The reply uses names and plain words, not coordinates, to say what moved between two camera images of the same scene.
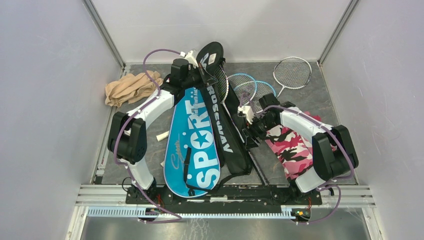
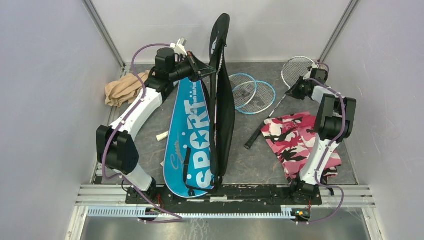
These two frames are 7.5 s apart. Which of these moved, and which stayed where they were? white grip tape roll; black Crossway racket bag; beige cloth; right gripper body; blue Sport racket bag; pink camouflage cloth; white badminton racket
Moved: black Crossway racket bag; right gripper body; white badminton racket
Stayed: pink camouflage cloth; beige cloth; blue Sport racket bag; white grip tape roll
